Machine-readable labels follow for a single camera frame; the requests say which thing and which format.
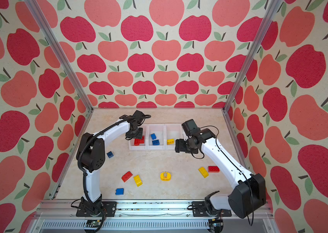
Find white plastic bin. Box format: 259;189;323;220
129;125;148;150
147;124;165;150
164;123;187;151

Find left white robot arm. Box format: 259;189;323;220
76;110;151;204

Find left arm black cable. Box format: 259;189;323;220
76;112;152;228

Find red lego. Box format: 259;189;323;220
121;171;133;183
139;136;145;144
208;166;220;173
134;139;140;146

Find right aluminium corner post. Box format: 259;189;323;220
223;0;282;113

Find middle white plastic bin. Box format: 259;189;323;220
147;124;165;150

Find left aluminium corner post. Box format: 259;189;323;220
24;1;94;113

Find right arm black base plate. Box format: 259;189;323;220
187;201;232;217

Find right white plastic bin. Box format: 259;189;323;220
164;123;187;151

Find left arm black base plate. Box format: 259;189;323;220
76;200;117;217

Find blue lego front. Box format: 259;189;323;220
115;188;124;196

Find left white plastic bin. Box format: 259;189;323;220
129;125;148;150

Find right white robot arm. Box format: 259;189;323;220
175;119;266;218

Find aluminium corner post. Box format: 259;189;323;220
24;1;94;113
223;0;282;113

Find round yellow lego piece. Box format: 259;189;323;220
160;172;171;181

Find aluminium front rail frame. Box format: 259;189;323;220
25;200;279;233

